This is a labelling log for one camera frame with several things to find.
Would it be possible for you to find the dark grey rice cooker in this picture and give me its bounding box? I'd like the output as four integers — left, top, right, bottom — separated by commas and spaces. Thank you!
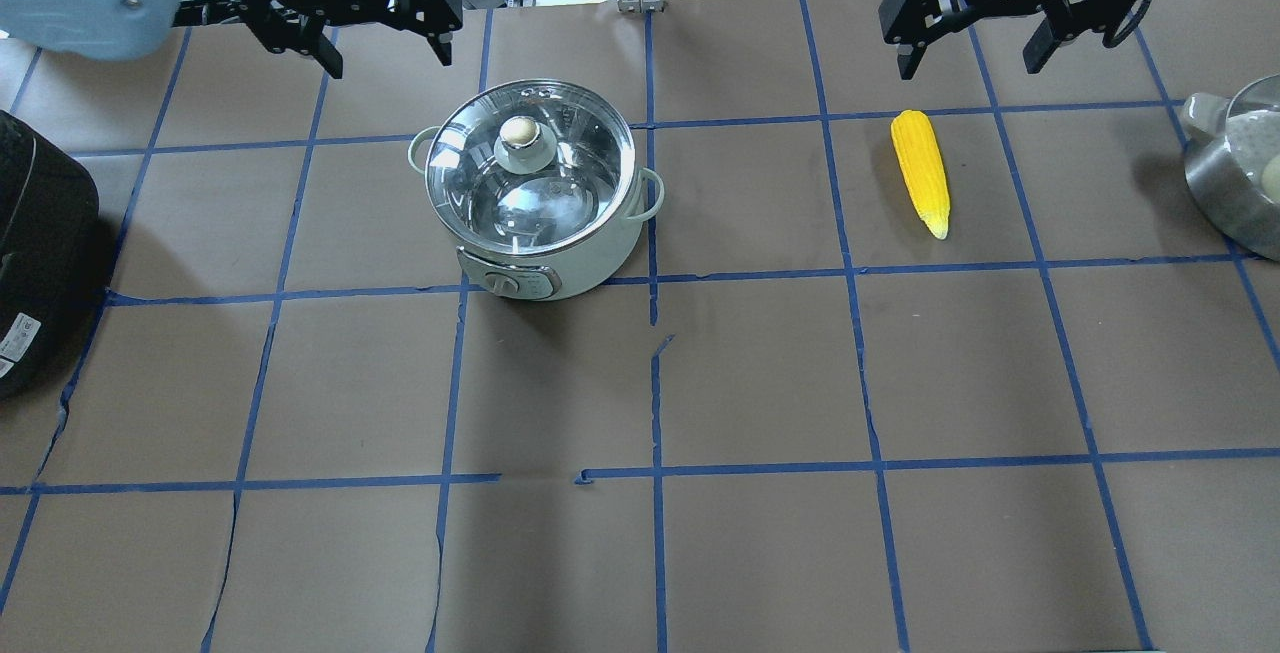
1, 111, 100, 401

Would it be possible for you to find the white steamed bun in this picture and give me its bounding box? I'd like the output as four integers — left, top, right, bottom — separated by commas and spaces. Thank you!
1257, 155, 1280, 204

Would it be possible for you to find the pale green electric pot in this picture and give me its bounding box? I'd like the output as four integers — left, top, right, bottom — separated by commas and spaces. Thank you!
406, 78, 666, 301

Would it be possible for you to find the yellow corn cob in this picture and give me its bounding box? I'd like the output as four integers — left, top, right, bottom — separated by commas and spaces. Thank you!
890, 110, 951, 239

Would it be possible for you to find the glass pot lid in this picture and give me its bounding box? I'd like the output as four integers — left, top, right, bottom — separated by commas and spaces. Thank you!
407, 79, 646, 257

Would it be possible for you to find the steel steamer pot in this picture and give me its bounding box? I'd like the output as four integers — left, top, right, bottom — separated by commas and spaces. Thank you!
1179, 74, 1279, 261

